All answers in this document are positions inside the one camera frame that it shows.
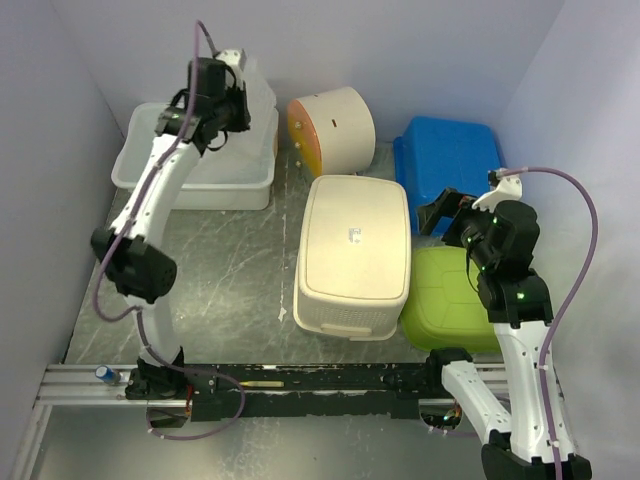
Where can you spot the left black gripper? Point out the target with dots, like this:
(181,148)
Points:
(244,122)

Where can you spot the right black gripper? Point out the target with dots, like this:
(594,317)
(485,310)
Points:
(450,203)

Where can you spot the clear perforated plastic basket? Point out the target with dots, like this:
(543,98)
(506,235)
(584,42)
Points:
(261,99)

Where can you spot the blue plastic tub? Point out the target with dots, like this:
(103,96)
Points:
(433,154)

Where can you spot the white plastic tray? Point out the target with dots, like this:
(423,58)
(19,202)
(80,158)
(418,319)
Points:
(216,183)

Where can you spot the green plastic basin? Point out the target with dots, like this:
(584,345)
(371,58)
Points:
(442,310)

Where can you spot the cream perforated basket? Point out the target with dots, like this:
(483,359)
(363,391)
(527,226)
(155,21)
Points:
(354,259)

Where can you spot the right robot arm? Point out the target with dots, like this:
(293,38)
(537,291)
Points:
(529,440)

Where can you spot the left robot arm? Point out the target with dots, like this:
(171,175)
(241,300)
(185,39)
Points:
(213,104)

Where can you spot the cream cylinder orange-faced drawer unit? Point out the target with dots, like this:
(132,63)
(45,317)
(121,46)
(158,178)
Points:
(333,132)

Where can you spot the small blue capacitor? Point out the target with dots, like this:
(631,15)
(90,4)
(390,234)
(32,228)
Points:
(108,375)

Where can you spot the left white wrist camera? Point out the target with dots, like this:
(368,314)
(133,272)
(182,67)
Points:
(236,60)

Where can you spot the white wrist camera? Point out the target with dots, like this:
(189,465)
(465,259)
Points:
(236,60)
(503,186)

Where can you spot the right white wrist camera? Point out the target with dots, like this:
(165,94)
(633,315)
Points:
(503,186)

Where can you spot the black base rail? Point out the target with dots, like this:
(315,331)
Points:
(216,392)

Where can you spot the aluminium extrusion rail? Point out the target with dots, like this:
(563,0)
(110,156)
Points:
(77,385)

